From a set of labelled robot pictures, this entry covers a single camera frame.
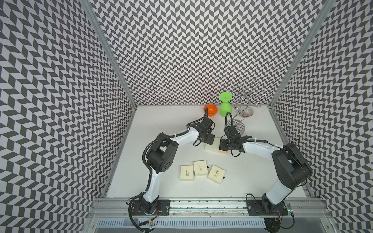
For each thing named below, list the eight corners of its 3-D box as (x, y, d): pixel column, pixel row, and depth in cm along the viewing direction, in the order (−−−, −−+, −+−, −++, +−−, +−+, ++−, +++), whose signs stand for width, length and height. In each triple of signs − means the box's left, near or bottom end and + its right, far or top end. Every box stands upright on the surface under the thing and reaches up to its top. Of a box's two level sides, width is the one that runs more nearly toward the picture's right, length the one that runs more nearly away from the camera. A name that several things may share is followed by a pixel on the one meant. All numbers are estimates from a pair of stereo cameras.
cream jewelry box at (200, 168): (194, 176, 84) (194, 174, 82) (193, 162, 89) (193, 160, 87) (208, 175, 85) (208, 173, 82) (206, 161, 90) (206, 159, 87)
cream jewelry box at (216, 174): (207, 178, 83) (207, 176, 81) (212, 166, 88) (213, 164, 86) (221, 185, 81) (221, 184, 79) (226, 173, 85) (226, 171, 83)
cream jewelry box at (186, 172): (179, 180, 83) (179, 178, 80) (180, 166, 88) (180, 164, 85) (194, 180, 83) (194, 178, 80) (194, 166, 88) (194, 164, 85)
